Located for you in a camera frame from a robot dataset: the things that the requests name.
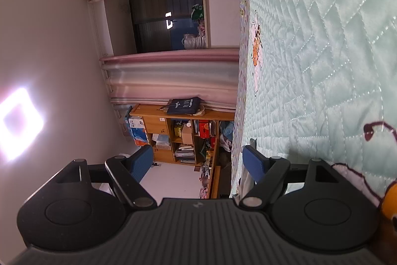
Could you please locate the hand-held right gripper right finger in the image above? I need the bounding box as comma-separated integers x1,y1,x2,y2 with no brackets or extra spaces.
239,145,342,210

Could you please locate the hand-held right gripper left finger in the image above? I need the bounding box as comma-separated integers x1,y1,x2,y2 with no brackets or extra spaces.
56,145,157,209

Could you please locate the grey t-shirt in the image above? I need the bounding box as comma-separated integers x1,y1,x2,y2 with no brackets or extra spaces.
237,138,259,205

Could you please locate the blue orange box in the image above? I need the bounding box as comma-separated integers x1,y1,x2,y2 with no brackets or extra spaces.
125,116,150,147

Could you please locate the wooden bookshelf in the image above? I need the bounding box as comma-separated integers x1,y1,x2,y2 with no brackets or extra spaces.
129,104,236,166

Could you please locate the blue cloth bag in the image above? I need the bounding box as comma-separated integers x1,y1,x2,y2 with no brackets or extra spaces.
219,120,235,148

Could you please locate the wooden desk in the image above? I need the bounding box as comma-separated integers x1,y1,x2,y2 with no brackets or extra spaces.
198,156,232,200

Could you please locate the navy tote bag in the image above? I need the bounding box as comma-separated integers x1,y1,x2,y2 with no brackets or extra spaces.
166,97,206,116

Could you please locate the ceiling light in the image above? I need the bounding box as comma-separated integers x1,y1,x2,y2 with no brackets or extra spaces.
0,86,44,164

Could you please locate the bee print quilted blanket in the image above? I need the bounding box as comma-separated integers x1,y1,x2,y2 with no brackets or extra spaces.
236,0,397,222

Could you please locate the window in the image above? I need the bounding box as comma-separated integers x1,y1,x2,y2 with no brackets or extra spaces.
104,0,241,56

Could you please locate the green white object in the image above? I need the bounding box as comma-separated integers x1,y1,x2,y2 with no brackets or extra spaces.
191,3,204,21

